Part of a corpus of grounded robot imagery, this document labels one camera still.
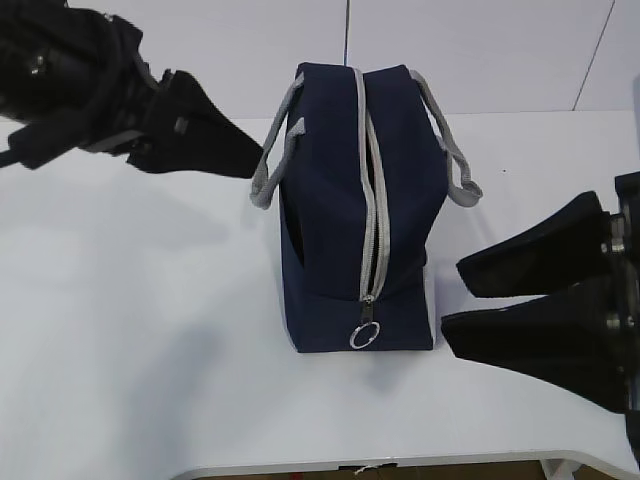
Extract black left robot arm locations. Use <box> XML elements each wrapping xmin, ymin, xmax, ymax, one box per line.
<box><xmin>1</xmin><ymin>1</ymin><xmax>263</xmax><ymax>179</ymax></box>

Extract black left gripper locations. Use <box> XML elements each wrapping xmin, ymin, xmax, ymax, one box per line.
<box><xmin>7</xmin><ymin>12</ymin><xmax>263</xmax><ymax>179</ymax></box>

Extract navy blue lunch bag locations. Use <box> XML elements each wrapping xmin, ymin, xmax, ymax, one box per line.
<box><xmin>250</xmin><ymin>62</ymin><xmax>483</xmax><ymax>353</ymax></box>

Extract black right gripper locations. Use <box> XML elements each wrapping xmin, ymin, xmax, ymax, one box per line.
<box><xmin>441</xmin><ymin>172</ymin><xmax>639</xmax><ymax>458</ymax></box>

